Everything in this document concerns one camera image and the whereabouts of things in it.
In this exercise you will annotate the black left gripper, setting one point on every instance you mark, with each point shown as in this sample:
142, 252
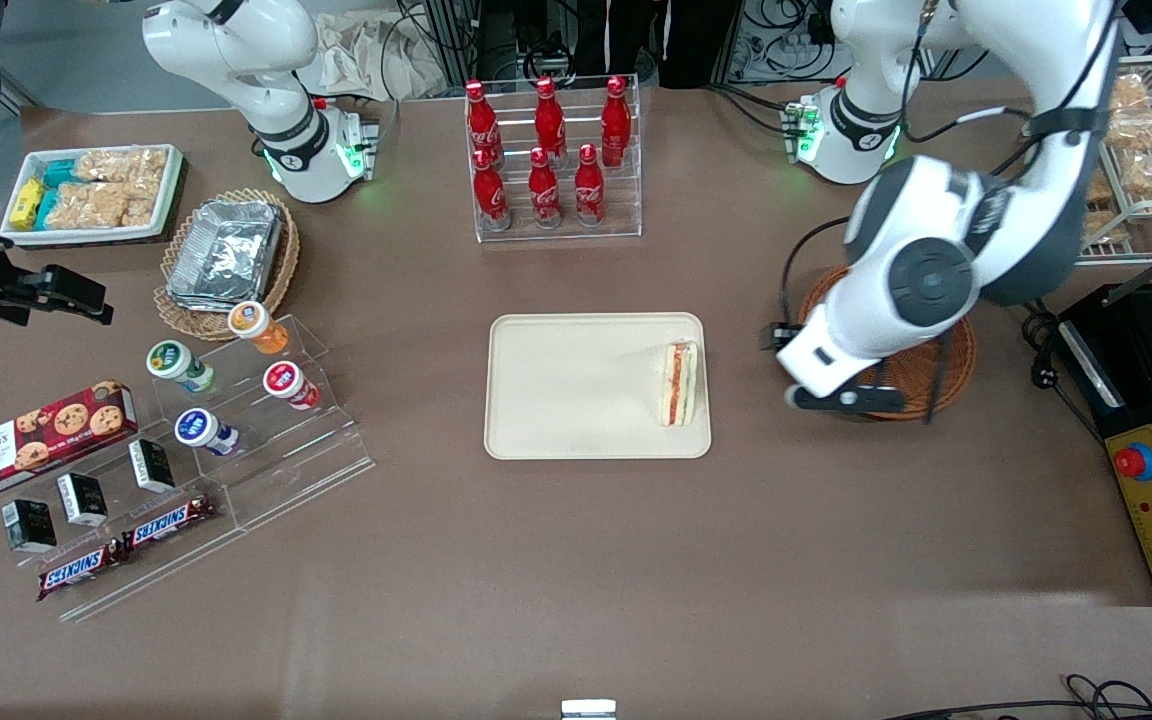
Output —
767, 338

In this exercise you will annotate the triangle sandwich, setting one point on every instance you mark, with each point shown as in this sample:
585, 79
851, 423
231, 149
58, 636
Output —
678, 385

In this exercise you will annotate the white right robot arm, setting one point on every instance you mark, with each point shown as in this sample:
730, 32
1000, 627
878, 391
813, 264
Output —
236, 50

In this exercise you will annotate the oval light wicker basket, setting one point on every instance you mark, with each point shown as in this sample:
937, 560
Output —
186, 322

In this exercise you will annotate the white rectangular snack tray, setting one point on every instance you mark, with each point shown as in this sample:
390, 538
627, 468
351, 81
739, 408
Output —
171, 185

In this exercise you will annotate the aluminium foil tray stack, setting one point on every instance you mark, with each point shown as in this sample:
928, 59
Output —
226, 255

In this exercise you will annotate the round brown wicker basket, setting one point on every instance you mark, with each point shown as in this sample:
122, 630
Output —
958, 362

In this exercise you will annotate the cream plastic serving tray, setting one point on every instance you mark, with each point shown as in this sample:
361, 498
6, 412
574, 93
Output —
576, 385

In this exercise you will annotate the teal snack packet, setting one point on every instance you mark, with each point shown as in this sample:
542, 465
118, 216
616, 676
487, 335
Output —
44, 208
61, 173

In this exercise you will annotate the yellow snack packet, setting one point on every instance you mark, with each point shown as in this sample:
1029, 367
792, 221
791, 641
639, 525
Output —
26, 203

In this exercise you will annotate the green lid yogurt cup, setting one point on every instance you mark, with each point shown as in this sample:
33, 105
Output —
174, 362

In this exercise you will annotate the red Walkers cookie box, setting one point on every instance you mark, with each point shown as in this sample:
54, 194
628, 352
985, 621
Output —
36, 440

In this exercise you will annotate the orange lid yogurt cup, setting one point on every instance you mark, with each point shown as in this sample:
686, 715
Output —
254, 325

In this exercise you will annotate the blue lid yogurt cup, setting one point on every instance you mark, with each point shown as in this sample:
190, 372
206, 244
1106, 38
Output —
201, 430

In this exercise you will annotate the small black box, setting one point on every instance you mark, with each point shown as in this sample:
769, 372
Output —
152, 466
29, 526
82, 500

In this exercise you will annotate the clear acrylic bottle rack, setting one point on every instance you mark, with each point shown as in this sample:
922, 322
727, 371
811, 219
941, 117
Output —
626, 215

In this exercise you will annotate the red lid yogurt cup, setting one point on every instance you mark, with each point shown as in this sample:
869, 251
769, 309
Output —
286, 383

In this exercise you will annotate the red cola bottle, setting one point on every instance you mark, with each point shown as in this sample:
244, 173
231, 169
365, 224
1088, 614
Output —
589, 190
549, 118
616, 120
481, 122
544, 192
490, 195

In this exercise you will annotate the Snickers chocolate bar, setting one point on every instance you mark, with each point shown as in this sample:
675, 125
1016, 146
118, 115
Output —
168, 523
79, 572

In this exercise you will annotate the clear acrylic stepped stand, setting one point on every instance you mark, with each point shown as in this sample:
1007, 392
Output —
326, 440
176, 560

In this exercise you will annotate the red emergency stop button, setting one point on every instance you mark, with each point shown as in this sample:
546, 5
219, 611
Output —
1134, 461

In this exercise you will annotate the beige crumpled cloth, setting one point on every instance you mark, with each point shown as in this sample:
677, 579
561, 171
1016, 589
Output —
366, 55

